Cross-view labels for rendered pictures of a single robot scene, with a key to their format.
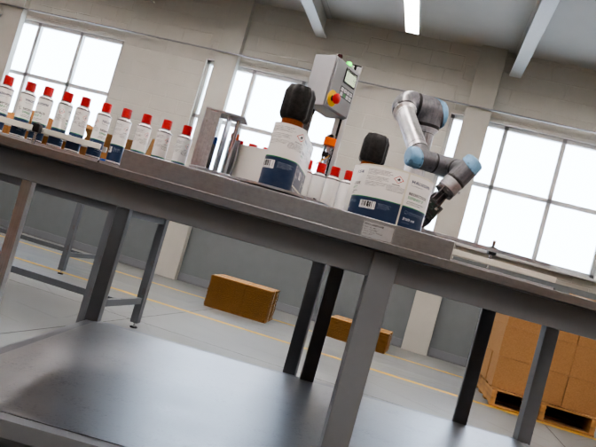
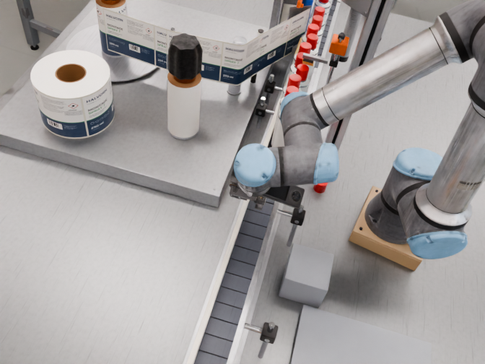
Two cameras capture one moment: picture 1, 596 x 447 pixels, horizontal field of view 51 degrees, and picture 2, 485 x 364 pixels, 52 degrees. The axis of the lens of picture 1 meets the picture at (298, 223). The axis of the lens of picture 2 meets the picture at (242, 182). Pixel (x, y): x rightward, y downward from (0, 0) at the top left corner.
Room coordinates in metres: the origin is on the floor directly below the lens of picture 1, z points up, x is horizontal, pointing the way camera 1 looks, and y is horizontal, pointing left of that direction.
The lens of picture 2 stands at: (2.28, -1.14, 1.90)
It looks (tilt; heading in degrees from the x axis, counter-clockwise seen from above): 50 degrees down; 98
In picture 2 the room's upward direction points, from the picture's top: 10 degrees clockwise
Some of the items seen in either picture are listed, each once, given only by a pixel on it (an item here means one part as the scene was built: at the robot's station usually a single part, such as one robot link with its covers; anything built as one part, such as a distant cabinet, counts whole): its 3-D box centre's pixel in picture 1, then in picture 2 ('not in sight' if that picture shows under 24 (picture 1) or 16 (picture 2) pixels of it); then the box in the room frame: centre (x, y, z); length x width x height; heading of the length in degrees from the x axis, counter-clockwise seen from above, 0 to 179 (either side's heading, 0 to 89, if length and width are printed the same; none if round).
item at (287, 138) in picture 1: (287, 138); (111, 9); (1.64, 0.09, 1.04); 0.09 x 0.09 x 0.29
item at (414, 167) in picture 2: not in sight; (416, 180); (2.57, -0.29, 1.04); 0.13 x 0.12 x 0.14; 107
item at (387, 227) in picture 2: not in sight; (399, 208); (2.57, -0.28, 0.92); 0.15 x 0.15 x 0.10
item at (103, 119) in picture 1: (99, 130); not in sight; (2.24, 0.77, 0.98); 0.05 x 0.05 x 0.20
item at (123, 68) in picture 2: (272, 193); (115, 50); (1.64, 0.09, 0.89); 0.31 x 0.31 x 0.01
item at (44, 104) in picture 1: (42, 114); not in sight; (2.24, 0.99, 0.98); 0.05 x 0.05 x 0.20
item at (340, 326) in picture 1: (359, 333); not in sight; (6.68, -0.94, 0.10); 0.64 x 0.52 x 0.20; 75
